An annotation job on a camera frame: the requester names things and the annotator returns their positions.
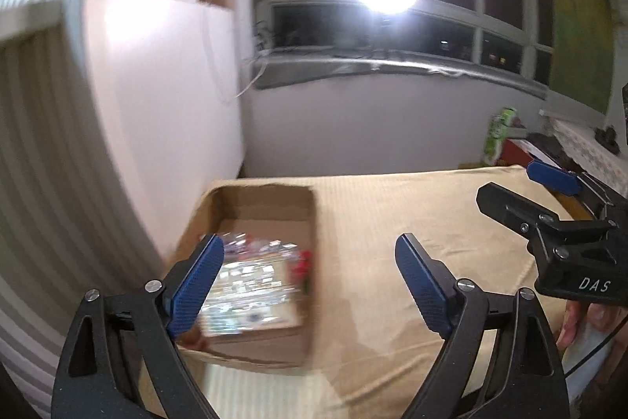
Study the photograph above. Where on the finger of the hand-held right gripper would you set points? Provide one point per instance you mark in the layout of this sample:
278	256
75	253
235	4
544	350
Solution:
505	205
552	176

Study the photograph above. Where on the red candy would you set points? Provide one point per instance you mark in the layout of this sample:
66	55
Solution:
300	267

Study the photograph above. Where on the green wall poster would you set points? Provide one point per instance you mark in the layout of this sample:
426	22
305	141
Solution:
574	6

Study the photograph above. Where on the white wall ledge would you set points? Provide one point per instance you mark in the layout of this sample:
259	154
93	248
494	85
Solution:
564	114

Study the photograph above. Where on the dark figurine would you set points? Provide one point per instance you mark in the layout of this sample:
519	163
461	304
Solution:
606	137

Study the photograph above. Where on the dark cloth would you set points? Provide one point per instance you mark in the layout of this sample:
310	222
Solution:
544	144

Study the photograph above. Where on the green bag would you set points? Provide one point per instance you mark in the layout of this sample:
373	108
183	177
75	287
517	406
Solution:
498	134

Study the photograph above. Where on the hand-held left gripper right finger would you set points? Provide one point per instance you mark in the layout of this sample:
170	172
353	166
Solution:
422	281

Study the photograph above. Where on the clear snack packet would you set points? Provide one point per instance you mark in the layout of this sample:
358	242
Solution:
250	286

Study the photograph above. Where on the white cabinet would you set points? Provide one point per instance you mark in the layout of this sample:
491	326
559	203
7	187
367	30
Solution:
162	105

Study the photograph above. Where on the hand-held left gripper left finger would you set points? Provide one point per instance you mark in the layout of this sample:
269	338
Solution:
196	286

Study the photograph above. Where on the person's right hand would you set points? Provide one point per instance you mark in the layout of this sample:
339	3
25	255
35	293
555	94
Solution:
571	323

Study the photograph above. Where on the white lace cloth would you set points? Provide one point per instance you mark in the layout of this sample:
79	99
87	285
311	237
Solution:
588	154

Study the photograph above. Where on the cardboard box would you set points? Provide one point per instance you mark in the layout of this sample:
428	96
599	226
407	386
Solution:
265	205

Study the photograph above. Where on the red box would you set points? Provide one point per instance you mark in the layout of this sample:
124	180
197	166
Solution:
512	151

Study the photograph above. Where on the power strip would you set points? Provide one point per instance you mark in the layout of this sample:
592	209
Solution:
262	41

